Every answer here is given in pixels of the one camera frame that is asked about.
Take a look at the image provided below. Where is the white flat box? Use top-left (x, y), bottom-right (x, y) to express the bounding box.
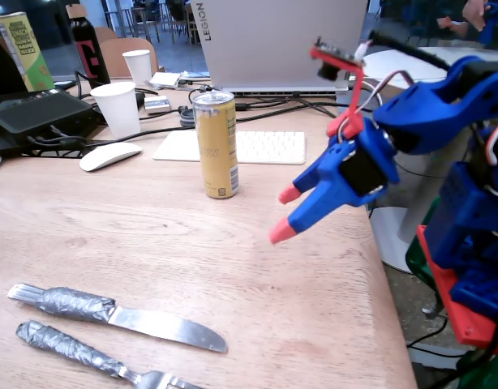
top-left (149, 71), bottom-right (182, 89)

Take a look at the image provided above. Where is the black camera cable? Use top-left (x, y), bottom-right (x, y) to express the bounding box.
top-left (368, 30), bottom-right (453, 71)

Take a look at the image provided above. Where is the yellow energy drink can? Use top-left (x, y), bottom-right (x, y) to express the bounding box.
top-left (191, 91), bottom-right (240, 199)

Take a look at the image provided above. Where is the green clamp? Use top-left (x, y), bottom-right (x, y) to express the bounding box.
top-left (455, 347), bottom-right (498, 389)
top-left (406, 233), bottom-right (441, 293)

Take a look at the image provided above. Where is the white round pedestal table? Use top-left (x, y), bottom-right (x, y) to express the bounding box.
top-left (364, 46), bottom-right (498, 275)

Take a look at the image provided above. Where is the dark round lid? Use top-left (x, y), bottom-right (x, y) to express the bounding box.
top-left (178, 105), bottom-right (197, 129)

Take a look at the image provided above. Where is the white flat keyboard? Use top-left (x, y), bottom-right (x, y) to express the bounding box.
top-left (152, 129), bottom-right (307, 166)

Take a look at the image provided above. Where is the knife with taped handle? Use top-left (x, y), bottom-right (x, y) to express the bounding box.
top-left (7, 283), bottom-right (229, 353)

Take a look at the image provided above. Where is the green yellow snack box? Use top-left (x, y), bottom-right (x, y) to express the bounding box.
top-left (0, 11), bottom-right (56, 92)

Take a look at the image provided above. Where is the white red servo wire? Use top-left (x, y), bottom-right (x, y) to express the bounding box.
top-left (361, 69), bottom-right (415, 107)

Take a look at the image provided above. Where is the black cable with plug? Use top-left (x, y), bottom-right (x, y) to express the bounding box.
top-left (138, 105), bottom-right (189, 122)

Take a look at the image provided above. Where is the fork with taped handle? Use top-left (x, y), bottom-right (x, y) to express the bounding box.
top-left (15, 319), bottom-right (204, 389)

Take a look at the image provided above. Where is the red robot base plate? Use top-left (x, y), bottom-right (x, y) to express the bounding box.
top-left (417, 224), bottom-right (498, 348)

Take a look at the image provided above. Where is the blue gripper black motor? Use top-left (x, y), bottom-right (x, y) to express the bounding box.
top-left (268, 118), bottom-right (401, 246)

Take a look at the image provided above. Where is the grey Legion laptop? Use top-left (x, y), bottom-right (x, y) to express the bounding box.
top-left (190, 0), bottom-right (370, 98)

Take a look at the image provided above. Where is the black wrist camera board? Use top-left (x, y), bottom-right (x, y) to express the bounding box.
top-left (316, 36), bottom-right (366, 81)

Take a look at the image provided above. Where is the long black cable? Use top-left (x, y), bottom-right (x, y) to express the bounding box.
top-left (28, 100), bottom-right (339, 150)

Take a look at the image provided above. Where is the black flat dock box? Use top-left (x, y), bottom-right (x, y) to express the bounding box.
top-left (0, 89), bottom-right (97, 137)

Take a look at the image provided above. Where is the black bottle pink letter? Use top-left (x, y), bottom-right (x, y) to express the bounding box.
top-left (65, 3), bottom-right (111, 90)

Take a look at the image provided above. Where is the looped black cable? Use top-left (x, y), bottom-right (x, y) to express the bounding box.
top-left (187, 83), bottom-right (216, 105)

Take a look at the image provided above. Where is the small card box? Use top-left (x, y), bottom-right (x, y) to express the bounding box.
top-left (144, 95), bottom-right (171, 115)

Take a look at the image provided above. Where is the small white paper cup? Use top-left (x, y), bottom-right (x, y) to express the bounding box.
top-left (122, 49), bottom-right (153, 87)

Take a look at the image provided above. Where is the large white paper cup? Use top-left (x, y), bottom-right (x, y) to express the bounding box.
top-left (89, 80), bottom-right (142, 139)

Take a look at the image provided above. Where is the person's hand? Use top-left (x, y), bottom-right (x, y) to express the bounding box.
top-left (462, 0), bottom-right (487, 32)

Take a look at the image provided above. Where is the wooden chair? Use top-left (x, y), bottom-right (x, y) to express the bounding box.
top-left (93, 26), bottom-right (161, 80)

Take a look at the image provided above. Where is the black mesh stand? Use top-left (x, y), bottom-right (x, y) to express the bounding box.
top-left (0, 135), bottom-right (92, 160)

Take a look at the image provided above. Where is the black laptop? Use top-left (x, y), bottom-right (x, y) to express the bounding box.
top-left (0, 36), bottom-right (71, 113)

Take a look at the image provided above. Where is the red camera mount bracket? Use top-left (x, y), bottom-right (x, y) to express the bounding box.
top-left (309, 45), bottom-right (366, 139)

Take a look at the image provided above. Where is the white computer mouse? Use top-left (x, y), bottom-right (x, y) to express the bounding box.
top-left (79, 141), bottom-right (144, 173)

